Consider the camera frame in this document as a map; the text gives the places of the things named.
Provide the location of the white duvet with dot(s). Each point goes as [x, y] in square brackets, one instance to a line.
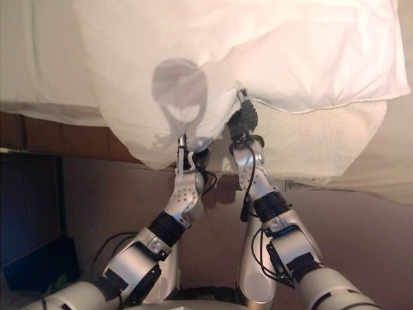
[226, 48]

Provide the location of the white mattress sheet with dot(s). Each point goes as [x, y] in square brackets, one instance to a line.
[42, 58]

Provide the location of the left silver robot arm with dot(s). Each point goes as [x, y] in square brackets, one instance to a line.
[142, 255]

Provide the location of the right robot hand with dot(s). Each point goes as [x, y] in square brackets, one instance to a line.
[246, 117]

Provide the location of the beige bedspread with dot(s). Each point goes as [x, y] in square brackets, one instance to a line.
[397, 145]

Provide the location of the black floor box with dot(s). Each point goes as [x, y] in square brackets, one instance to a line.
[42, 264]

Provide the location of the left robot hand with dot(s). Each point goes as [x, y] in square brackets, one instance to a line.
[201, 159]

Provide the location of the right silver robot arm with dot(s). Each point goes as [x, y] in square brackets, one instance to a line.
[290, 235]

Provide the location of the printed paper sheet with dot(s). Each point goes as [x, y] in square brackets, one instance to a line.
[319, 186]

